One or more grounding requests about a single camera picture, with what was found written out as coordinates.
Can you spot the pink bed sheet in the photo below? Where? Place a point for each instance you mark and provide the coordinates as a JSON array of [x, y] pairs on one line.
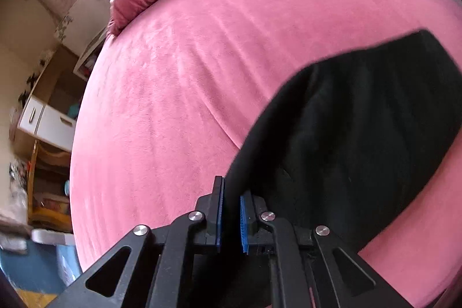
[[171, 99]]

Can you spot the white floral board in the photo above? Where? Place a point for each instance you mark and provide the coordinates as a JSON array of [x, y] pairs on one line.
[[83, 21]]

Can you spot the black embroidered pants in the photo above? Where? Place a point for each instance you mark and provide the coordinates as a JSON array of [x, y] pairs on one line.
[[350, 141]]

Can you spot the white bedside table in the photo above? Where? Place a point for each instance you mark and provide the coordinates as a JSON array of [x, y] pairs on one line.
[[87, 60]]

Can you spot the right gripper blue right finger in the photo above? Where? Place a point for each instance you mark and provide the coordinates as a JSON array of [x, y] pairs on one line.
[[311, 267]]

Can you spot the wooden desk with white cabinet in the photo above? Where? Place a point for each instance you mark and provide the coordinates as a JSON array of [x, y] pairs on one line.
[[44, 137]]

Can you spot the blue cushioned armchair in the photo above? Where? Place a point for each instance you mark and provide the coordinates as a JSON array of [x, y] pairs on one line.
[[36, 268]]

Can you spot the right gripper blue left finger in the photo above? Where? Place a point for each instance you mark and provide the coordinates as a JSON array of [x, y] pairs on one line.
[[150, 267]]

